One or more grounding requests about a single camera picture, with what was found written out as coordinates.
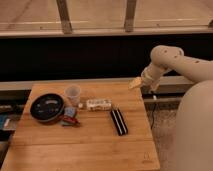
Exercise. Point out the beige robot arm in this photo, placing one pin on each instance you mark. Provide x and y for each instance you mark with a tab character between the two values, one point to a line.
193	134

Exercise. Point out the black ceramic bowl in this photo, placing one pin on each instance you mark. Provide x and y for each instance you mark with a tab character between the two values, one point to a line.
47	107

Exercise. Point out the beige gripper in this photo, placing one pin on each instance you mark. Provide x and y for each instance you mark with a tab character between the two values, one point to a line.
150	77

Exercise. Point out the red small tool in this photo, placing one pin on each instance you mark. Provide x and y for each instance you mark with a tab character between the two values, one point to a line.
69	121

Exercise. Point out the clear plastic bottle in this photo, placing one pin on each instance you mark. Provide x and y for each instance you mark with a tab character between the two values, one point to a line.
96	104

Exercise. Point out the clear plastic cup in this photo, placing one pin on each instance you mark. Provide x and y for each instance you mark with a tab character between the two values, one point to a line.
73	94

